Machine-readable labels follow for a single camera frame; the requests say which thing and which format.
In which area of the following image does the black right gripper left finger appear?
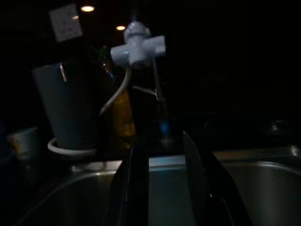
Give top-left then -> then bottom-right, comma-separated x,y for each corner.
105,138 -> 150,226

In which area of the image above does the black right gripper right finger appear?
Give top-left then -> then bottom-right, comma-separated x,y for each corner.
182,130 -> 253,226

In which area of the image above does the stainless steel sink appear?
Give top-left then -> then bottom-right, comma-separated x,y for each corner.
14,148 -> 301,226

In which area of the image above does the chrome tap with blue valve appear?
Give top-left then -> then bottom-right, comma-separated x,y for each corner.
129,0 -> 173,145

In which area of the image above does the yellow cooking oil bottle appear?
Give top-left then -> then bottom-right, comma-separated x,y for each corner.
110,87 -> 137,137

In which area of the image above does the grey cylinder water filter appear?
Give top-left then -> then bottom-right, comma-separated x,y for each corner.
32,63 -> 100,152

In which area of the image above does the white printed mug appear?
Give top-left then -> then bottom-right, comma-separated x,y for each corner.
7,127 -> 41,162

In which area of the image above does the white tap diverter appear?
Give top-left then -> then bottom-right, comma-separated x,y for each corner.
110,20 -> 166,69

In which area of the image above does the white filter hose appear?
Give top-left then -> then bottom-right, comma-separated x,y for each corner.
47,67 -> 134,158

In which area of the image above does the white wall socket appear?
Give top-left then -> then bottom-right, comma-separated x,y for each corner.
48,3 -> 84,43

